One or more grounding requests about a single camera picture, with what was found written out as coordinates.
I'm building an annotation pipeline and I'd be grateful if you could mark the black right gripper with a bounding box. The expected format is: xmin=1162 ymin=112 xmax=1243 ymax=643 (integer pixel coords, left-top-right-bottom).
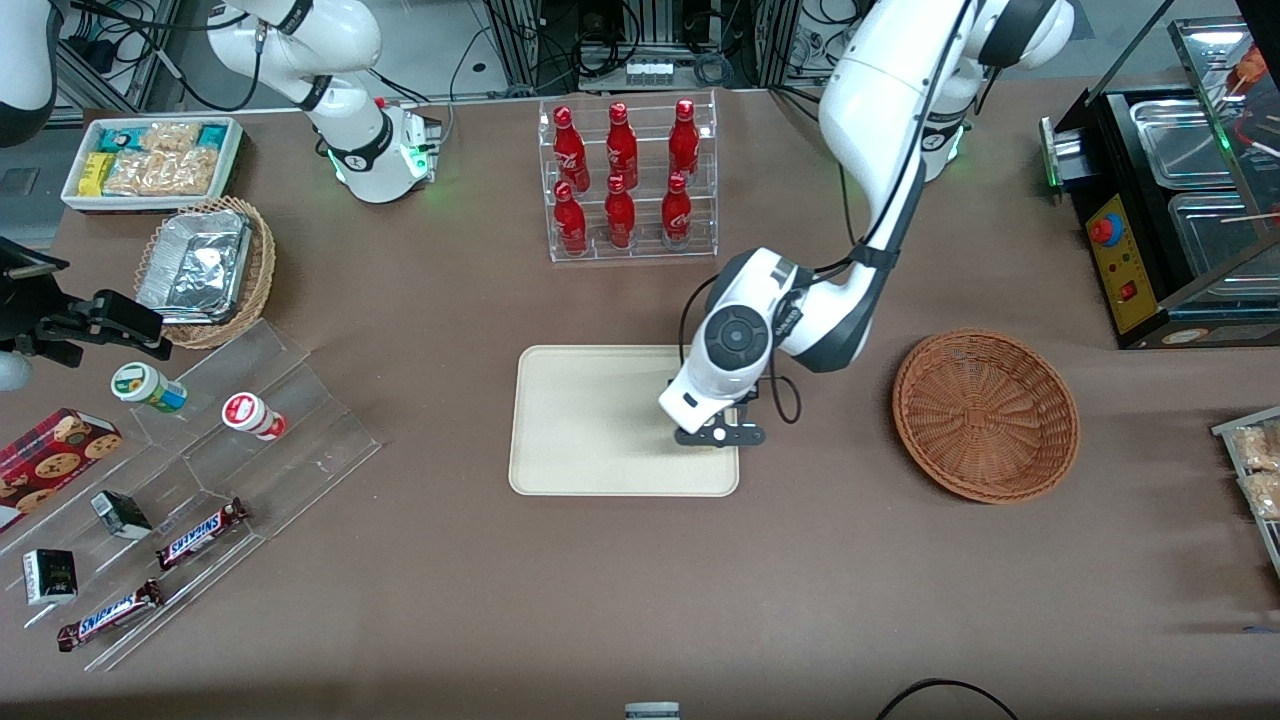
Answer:
xmin=0 ymin=235 xmax=174 ymax=367

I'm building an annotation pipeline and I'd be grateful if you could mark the brown snickers bar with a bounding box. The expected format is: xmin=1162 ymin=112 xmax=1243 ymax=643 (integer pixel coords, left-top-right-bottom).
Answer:
xmin=56 ymin=579 xmax=165 ymax=654
xmin=155 ymin=497 xmax=250 ymax=572

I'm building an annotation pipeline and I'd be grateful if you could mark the black looped cable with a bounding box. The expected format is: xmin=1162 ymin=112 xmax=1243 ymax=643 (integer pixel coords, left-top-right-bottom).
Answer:
xmin=875 ymin=677 xmax=1022 ymax=720

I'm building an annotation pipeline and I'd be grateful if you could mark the red cola bottle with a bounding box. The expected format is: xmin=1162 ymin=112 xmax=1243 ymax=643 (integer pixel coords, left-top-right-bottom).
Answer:
xmin=668 ymin=98 xmax=701 ymax=183
xmin=553 ymin=106 xmax=590 ymax=193
xmin=661 ymin=172 xmax=694 ymax=247
xmin=606 ymin=102 xmax=640 ymax=191
xmin=553 ymin=180 xmax=589 ymax=257
xmin=604 ymin=174 xmax=638 ymax=252

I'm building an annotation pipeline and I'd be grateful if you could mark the clear fried snack bag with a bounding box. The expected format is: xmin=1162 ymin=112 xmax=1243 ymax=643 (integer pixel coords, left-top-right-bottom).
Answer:
xmin=1239 ymin=469 xmax=1280 ymax=522
xmin=1230 ymin=421 xmax=1280 ymax=472

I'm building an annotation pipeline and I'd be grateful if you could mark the steel warmer pan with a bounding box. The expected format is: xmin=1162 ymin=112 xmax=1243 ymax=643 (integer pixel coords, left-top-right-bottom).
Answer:
xmin=1129 ymin=97 xmax=1239 ymax=192
xmin=1167 ymin=189 xmax=1280 ymax=303

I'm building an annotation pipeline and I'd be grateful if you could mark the beige rectangular tray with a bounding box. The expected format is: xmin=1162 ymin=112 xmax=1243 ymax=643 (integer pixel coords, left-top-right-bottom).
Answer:
xmin=508 ymin=345 xmax=740 ymax=498

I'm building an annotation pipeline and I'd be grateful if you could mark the black food warmer machine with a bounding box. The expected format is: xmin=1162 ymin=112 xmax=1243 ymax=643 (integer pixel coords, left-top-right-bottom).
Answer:
xmin=1040 ymin=15 xmax=1280 ymax=351

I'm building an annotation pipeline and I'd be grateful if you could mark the clear acrylic bottle rack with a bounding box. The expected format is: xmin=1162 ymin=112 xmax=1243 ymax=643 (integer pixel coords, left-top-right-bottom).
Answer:
xmin=538 ymin=90 xmax=719 ymax=264

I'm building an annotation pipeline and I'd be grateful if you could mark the white rectangular snack bin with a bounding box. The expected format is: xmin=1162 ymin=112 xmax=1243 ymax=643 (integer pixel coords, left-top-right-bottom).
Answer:
xmin=62 ymin=116 xmax=245 ymax=214

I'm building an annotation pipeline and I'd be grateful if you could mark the red label yogurt cup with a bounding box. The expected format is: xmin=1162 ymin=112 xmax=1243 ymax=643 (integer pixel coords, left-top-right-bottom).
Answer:
xmin=221 ymin=392 xmax=289 ymax=443

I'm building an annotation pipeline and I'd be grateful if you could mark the brown round wicker basket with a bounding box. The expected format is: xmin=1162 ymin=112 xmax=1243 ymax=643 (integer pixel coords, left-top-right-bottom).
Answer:
xmin=892 ymin=329 xmax=1082 ymax=504

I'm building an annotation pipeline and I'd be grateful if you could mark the green label yogurt cup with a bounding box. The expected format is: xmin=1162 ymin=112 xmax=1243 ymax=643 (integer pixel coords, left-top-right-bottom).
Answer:
xmin=110 ymin=362 xmax=189 ymax=415

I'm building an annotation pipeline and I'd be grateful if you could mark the silver foil container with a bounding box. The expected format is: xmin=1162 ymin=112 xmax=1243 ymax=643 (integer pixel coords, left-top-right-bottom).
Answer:
xmin=137 ymin=209 xmax=254 ymax=327

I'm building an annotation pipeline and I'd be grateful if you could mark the clear cracker bag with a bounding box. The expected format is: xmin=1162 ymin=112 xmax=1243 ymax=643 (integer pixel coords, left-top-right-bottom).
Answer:
xmin=104 ymin=149 xmax=167 ymax=197
xmin=160 ymin=147 xmax=222 ymax=197
xmin=139 ymin=121 xmax=202 ymax=154

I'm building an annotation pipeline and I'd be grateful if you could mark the clear acrylic stepped display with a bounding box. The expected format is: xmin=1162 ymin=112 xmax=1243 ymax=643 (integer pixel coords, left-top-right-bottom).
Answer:
xmin=0 ymin=318 xmax=384 ymax=673

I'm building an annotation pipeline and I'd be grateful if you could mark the grey metal snack tray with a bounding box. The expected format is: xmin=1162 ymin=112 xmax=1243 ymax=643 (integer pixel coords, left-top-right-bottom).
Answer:
xmin=1211 ymin=405 xmax=1280 ymax=582

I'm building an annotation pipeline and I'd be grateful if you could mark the red cookie box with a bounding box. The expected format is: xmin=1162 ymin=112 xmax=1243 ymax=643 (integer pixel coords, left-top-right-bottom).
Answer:
xmin=0 ymin=407 xmax=124 ymax=533

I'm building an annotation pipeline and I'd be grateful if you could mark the light tan wicker basket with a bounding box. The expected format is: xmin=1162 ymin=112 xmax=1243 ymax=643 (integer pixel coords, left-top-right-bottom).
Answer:
xmin=134 ymin=195 xmax=277 ymax=351

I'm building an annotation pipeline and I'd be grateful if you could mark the small black white carton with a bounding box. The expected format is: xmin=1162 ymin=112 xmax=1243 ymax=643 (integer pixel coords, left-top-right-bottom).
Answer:
xmin=22 ymin=548 xmax=80 ymax=608

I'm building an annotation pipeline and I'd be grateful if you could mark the black left wrist camera bracket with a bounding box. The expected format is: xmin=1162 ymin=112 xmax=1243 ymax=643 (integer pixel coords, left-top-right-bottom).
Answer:
xmin=673 ymin=402 xmax=769 ymax=448

